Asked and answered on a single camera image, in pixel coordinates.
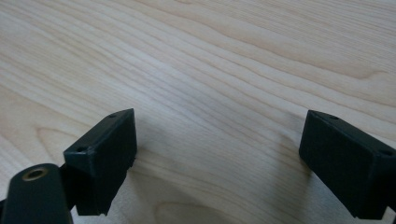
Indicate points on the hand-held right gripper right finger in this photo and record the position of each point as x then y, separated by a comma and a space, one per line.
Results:
345, 168

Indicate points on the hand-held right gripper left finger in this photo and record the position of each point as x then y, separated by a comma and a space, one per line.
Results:
102, 161

